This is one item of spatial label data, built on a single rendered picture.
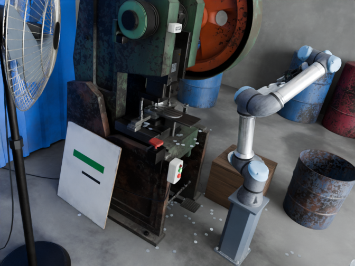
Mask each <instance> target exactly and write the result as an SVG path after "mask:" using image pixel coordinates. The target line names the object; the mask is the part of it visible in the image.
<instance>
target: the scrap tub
mask: <svg viewBox="0 0 355 266"><path fill-rule="evenodd" d="M354 184H355V167H354V166H353V165H352V164H351V163H350V162H348V161H347V160H345V159H344V158H342V157H340V156H338V155H335V154H333V153H330V152H328V151H323V150H319V149H305V150H303V151H301V152H300V154H299V158H298V161H297V164H296V167H295V169H294V170H293V176H292V179H291V182H290V184H289V186H288V188H287V193H286V196H285V199H284V202H283V209H284V211H285V213H286V214H287V215H288V216H289V217H290V218H291V219H292V220H293V221H295V222H296V223H298V224H299V225H301V226H304V227H306V228H309V229H314V230H323V229H326V228H328V227H329V226H330V224H331V223H332V221H333V219H334V218H335V216H336V214H337V213H338V212H339V210H340V207H341V206H342V204H343V202H344V200H345V199H346V197H348V196H349V194H350V191H351V189H352V187H353V185H354Z"/></svg>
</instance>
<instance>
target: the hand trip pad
mask: <svg viewBox="0 0 355 266"><path fill-rule="evenodd" d="M149 144H151V145H154V148H155V149H156V148H157V147H159V146H161V145H162V144H163V141H162V140H160V139H158V138H152V139H150V140H149Z"/></svg>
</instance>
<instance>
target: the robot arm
mask: <svg viewBox="0 0 355 266"><path fill-rule="evenodd" d="M297 56H298V58H299V59H300V60H302V61H304V63H302V64H301V65H300V66H299V68H297V69H291V70H287V71H285V72H284V73H282V74H284V75H283V76H282V77H280V78H279V79H277V83H278V82H283V81H285V83H282V84H280V85H278V86H277V87H281V88H279V89H278V90H277V91H275V92H271V93H269V94H268V95H263V94H261V93H260V92H258V91H256V90H255V89H254V88H251V87H249V86H245V87H242V88H240V89H239V90H238V91H237V92H236V93H235V96H234V101H235V103H236V104H237V113H238V114H239V129H238V143H237V149H235V151H234V152H233V154H231V156H230V162H231V164H232V165H233V167H234V168H235V169H236V170H237V171H238V172H239V173H240V174H241V175H242V177H243V178H244V183H243V185H242V186H241V188H240V189H239V190H238V192H237V199H238V201H239V202H240V203H242V204H244V205H246V206H249V207H259V206H261V204H262V201H263V189H264V186H265V183H266V180H267V179H268V173H269V170H268V168H267V166H266V165H265V164H264V163H261V162H260V161H256V160H254V151H253V150H252V146H253V137H254V127H255V117H266V116H269V115H272V114H274V113H276V112H277V111H279V110H281V109H282V108H283V107H284V104H285V103H286V102H288V101H289V100H290V99H292V98H293V97H294V96H296V95H297V94H298V93H300V92H301V91H302V90H304V89H305V88H306V87H308V86H309V85H310V84H312V83H313V82H314V81H316V80H317V79H318V78H320V77H321V76H322V75H324V74H325V73H327V72H332V73H333V72H336V71H337V70H338V69H339V68H340V66H341V59H340V58H338V57H336V56H334V55H332V53H331V52H330V51H328V50H325V51H323V52H322V51H319V50H316V49H313V48H311V47H310V46H307V45H305V46H303V47H301V48H300V49H299V51H298V53H297Z"/></svg>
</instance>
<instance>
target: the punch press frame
mask: <svg viewBox="0 0 355 266"><path fill-rule="evenodd" d="M124 1H125V0H80V3H79V11H78V20H77V29H76V38H75V43H74V52H73V65H74V75H75V80H77V81H91V82H92V83H93V84H94V85H95V86H96V87H97V89H98V90H99V91H100V92H101V93H102V94H103V97H104V102H105V107H106V113H107V118H108V123H109V128H110V133H111V135H114V134H120V135H123V136H125V137H127V138H129V139H131V140H134V141H136V142H138V143H140V144H142V145H145V146H147V147H149V146H151V145H149V144H147V143H145V142H143V141H140V140H138V139H136V138H134V137H131V136H129V135H127V134H125V133H123V132H120V131H118V130H116V129H115V121H116V120H118V119H120V118H123V117H124V116H126V115H129V114H131V113H133V112H135V111H137V110H139V102H140V100H139V96H138V91H139V90H142V89H145V88H146V84H147V78H145V77H142V76H143V75H149V76H155V77H163V76H165V75H168V74H170V73H171V65H172V57H173V49H174V41H175V33H171V32H168V31H167V30H168V25H169V23H177V20H178V12H179V4H180V3H181V5H182V8H183V14H185V17H184V18H183V21H182V27H181V30H183V31H187V32H191V38H190V42H191V43H190V45H189V52H188V59H187V63H186V68H189V67H192V66H194V65H195V59H196V55H197V49H198V43H199V37H200V31H201V24H202V18H203V12H204V6H205V2H204V0H144V1H146V2H148V3H149V4H150V6H151V7H152V9H153V11H154V15H155V27H154V30H153V32H152V34H151V35H150V36H149V37H147V38H145V39H141V40H130V39H129V41H128V43H125V44H120V43H116V42H112V29H113V20H116V19H117V15H118V10H119V7H120V6H121V4H122V3H123V2H124ZM178 134H182V135H183V136H176V135H175V136H174V137H172V136H170V135H169V136H168V137H166V138H165V139H163V144H162V146H164V147H166V151H167V152H169V153H171V157H172V158H178V159H180V158H181V157H182V156H184V155H185V157H189V156H190V155H191V149H192V148H193V147H195V143H196V140H194V138H197V135H198V128H197V127H194V126H193V127H191V128H190V127H187V126H183V127H182V128H181V131H180V133H178ZM173 140H177V142H174V141H173ZM176 143H179V145H177V144H176ZM181 144H185V146H182V145H181ZM190 145H193V147H190ZM190 183H191V181H190V180H188V181H187V182H186V183H185V184H184V185H183V186H182V187H181V188H180V189H179V190H178V191H177V192H176V193H175V194H174V195H173V196H172V197H171V198H170V199H169V200H168V204H167V205H169V204H170V203H171V202H172V201H173V200H174V199H175V198H176V197H177V196H178V195H179V194H180V193H181V192H182V191H183V190H184V189H185V188H186V187H187V186H188V185H189V184H190Z"/></svg>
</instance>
